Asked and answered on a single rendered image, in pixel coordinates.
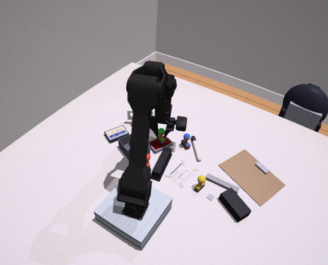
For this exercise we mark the grey mug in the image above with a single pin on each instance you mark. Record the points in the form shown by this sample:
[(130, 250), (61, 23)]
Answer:
[(128, 112)]

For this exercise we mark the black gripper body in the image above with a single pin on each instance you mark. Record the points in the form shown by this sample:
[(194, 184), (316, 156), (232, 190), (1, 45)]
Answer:
[(163, 117)]

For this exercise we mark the brown clipboard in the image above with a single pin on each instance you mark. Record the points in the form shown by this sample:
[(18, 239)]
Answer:
[(252, 176)]

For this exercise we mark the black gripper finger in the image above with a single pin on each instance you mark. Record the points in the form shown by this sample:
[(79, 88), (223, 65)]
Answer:
[(155, 129), (168, 130)]

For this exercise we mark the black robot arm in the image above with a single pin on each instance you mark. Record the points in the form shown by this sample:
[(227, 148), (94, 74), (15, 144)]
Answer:
[(147, 87)]

